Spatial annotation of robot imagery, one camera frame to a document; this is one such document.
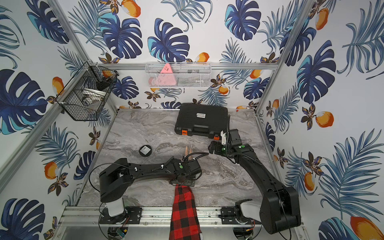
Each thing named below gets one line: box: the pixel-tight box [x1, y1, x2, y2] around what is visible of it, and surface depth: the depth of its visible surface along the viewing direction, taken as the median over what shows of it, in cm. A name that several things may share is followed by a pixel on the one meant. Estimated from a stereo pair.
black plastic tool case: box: [174, 103, 229, 141], surface depth 107 cm
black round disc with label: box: [139, 144, 152, 157], surface depth 99 cm
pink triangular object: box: [148, 63, 177, 86], surface depth 92 cm
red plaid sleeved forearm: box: [169, 184, 202, 240], surface depth 73 cm
